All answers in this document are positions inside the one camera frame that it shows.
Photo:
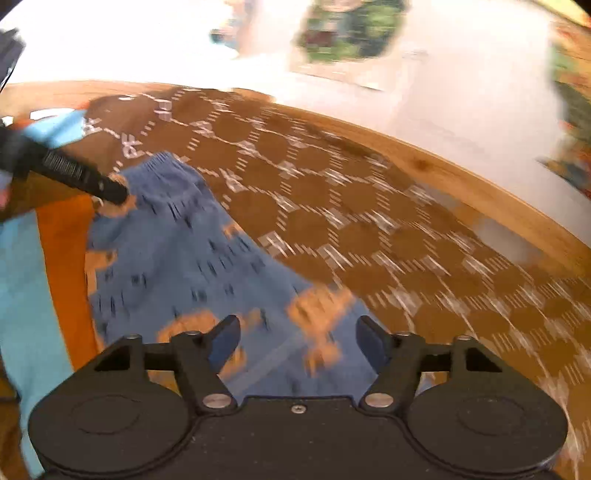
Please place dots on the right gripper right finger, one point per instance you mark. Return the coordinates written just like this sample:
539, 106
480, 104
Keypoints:
396, 359

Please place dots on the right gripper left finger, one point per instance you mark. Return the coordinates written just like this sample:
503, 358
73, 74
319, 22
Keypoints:
198, 360

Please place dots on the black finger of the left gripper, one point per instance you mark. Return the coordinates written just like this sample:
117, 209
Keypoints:
65, 169

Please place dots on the blue patterned child pants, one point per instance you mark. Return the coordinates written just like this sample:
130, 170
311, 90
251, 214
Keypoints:
172, 260

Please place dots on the brown PF patterned blanket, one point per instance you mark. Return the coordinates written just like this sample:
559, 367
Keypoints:
331, 209

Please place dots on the wooden bed frame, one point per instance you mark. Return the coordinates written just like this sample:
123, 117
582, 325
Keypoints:
478, 197

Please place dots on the green cartoon wall poster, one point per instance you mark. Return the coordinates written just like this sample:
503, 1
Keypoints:
334, 31

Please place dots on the colourful landscape wall poster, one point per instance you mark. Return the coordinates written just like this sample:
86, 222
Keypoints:
570, 75

